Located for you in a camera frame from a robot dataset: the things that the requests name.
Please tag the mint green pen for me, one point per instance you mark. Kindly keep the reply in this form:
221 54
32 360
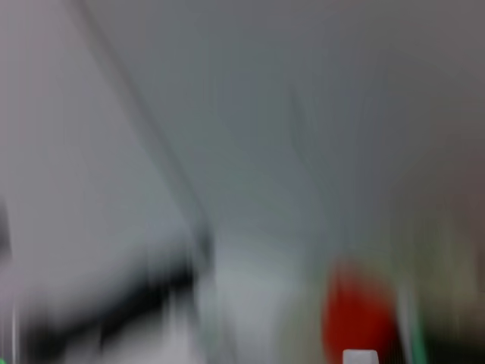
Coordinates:
418 341

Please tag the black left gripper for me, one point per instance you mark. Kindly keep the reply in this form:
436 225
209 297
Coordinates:
125 303

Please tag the red-orange toy orange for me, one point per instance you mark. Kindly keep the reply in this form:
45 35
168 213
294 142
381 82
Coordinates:
356 311

